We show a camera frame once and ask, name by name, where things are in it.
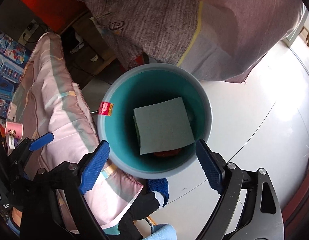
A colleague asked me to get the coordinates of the teal trash bin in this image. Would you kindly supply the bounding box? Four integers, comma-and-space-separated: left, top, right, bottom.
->
97, 63, 212, 179

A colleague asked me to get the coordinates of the pink cartoon cup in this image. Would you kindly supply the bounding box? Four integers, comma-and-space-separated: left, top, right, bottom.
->
5, 121, 23, 139

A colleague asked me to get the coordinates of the pink plaid tablecloth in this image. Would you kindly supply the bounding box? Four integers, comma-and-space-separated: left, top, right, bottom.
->
7, 33, 142, 229

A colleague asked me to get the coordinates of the blue toy box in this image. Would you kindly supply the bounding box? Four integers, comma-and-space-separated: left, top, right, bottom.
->
0, 30, 30, 119

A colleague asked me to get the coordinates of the wooden shelf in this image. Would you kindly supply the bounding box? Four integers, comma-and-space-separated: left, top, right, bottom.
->
61, 12, 116, 88

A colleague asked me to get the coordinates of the grey green paper sheet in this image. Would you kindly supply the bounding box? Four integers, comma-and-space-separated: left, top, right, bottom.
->
133, 97, 195, 155

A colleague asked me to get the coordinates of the grey knitted sofa cover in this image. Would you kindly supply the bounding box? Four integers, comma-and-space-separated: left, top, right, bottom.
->
75, 0, 303, 83

